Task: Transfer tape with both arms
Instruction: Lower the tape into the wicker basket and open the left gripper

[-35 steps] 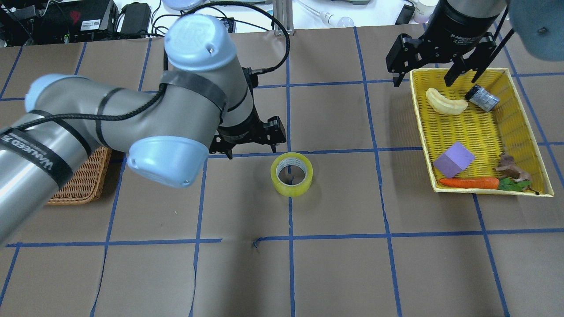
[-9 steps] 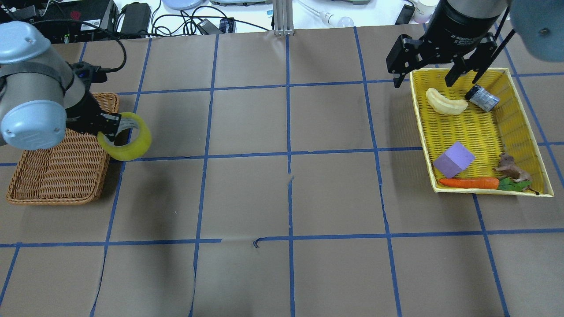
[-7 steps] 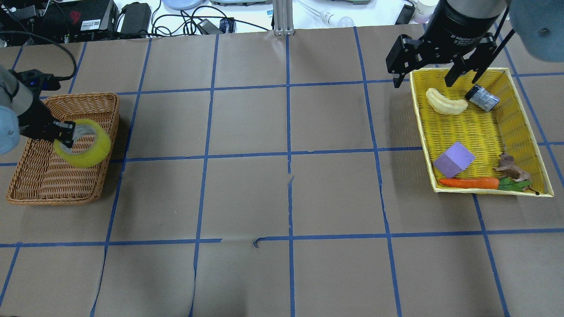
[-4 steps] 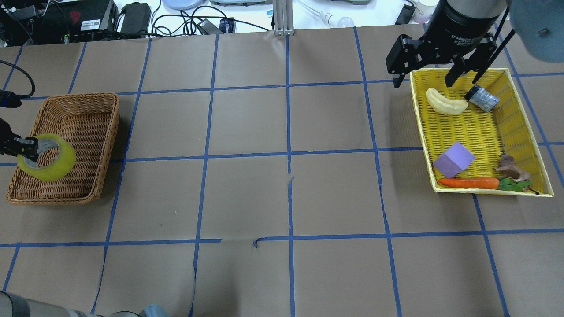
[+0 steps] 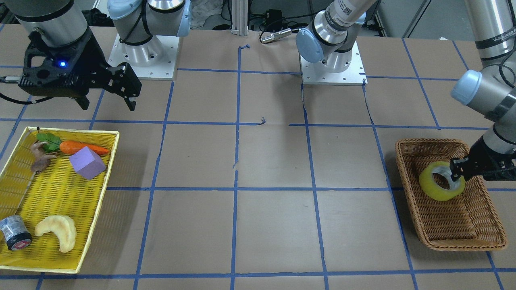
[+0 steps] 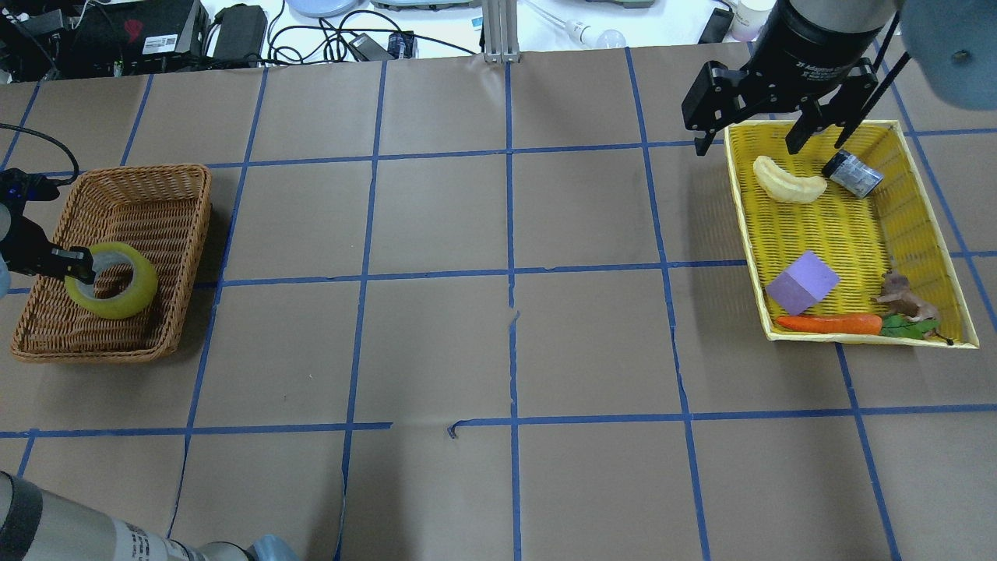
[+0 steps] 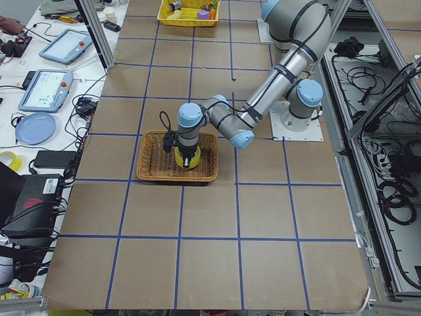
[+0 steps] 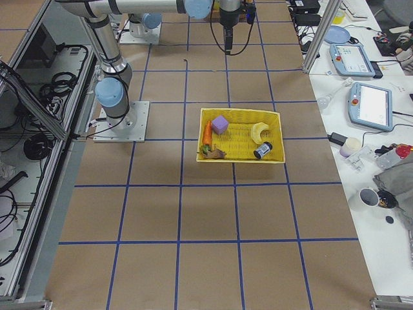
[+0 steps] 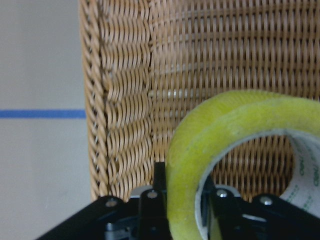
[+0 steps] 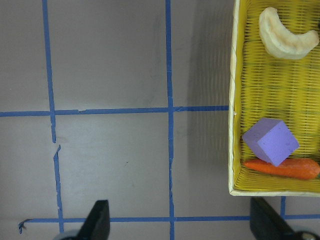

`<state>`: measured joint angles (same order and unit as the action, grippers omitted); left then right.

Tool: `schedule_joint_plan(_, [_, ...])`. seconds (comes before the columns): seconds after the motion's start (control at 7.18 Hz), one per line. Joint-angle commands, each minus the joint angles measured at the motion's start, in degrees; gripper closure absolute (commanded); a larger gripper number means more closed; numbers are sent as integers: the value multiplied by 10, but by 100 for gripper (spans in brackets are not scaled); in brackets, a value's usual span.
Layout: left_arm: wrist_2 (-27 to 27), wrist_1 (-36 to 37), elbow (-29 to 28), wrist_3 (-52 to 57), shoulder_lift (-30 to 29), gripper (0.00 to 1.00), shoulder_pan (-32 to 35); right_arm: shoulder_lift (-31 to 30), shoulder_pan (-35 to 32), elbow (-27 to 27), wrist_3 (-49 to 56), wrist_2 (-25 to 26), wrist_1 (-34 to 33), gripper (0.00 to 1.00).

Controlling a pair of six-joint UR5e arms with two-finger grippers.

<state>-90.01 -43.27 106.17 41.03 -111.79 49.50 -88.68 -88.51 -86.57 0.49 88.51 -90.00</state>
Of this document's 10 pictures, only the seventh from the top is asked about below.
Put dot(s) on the yellow toy banana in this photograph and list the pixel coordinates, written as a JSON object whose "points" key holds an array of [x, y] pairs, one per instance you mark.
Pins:
{"points": [[177, 14]]}

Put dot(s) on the lower teach pendant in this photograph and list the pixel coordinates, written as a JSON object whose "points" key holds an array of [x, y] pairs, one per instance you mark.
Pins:
{"points": [[47, 91]]}

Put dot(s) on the aluminium frame post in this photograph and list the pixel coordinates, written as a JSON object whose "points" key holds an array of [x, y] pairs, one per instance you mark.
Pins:
{"points": [[95, 29]]}

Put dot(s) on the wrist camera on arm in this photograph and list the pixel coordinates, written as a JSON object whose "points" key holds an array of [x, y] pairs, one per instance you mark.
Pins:
{"points": [[168, 141]]}

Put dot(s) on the purple foam cube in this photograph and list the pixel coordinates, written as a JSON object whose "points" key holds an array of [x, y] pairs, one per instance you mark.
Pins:
{"points": [[203, 15]]}

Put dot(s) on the blue plate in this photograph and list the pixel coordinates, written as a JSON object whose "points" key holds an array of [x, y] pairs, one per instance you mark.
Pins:
{"points": [[35, 129]]}

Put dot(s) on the black power brick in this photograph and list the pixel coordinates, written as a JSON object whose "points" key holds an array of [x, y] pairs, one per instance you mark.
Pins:
{"points": [[53, 159]]}

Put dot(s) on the black computer box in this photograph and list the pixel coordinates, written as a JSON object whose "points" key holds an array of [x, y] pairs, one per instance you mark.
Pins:
{"points": [[29, 203]]}

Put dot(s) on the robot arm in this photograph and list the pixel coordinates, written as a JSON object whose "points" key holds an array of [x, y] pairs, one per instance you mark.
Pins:
{"points": [[305, 26]]}

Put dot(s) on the black power adapter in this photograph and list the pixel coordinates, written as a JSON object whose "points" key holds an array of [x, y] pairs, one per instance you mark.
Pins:
{"points": [[112, 26]]}

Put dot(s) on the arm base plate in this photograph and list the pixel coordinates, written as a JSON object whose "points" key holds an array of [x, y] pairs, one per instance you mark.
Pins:
{"points": [[264, 34], [285, 127]]}

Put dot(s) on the grey cloth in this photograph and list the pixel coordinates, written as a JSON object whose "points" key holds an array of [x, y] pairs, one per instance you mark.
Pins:
{"points": [[50, 8]]}

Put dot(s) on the spare yellow tape roll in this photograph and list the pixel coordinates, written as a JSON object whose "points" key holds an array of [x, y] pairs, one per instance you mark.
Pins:
{"points": [[11, 160]]}

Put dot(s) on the brown toy animal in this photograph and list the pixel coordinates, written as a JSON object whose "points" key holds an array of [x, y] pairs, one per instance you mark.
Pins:
{"points": [[207, 6]]}

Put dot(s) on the yellow woven basket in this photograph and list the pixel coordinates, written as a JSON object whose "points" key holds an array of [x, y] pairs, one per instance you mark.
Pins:
{"points": [[189, 14]]}

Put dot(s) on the teach pendant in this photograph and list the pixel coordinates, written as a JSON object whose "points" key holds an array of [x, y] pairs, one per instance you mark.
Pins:
{"points": [[67, 47], [47, 91]]}

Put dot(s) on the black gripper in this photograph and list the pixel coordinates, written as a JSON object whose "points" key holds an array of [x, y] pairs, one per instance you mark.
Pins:
{"points": [[187, 153]]}

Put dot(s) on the upper teach pendant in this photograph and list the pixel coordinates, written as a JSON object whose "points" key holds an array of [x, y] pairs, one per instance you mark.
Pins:
{"points": [[67, 47]]}

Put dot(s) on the brown wicker basket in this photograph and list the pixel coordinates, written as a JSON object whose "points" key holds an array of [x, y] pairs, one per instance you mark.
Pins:
{"points": [[155, 165]]}

